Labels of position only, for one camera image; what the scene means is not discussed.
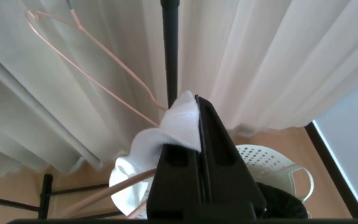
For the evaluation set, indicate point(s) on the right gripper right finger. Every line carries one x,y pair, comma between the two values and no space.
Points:
228,186

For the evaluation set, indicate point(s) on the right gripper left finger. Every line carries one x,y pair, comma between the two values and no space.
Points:
176,189

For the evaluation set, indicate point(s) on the pink clothes hanger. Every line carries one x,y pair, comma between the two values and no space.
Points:
110,191
75,17

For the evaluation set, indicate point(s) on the white printed t-shirt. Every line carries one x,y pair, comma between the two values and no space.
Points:
179,124

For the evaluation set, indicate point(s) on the white laundry basket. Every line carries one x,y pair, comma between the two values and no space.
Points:
269,161

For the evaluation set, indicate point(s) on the black clothes rack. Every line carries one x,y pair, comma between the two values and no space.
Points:
170,46

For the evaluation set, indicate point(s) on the black garment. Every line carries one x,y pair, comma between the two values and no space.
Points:
284,205

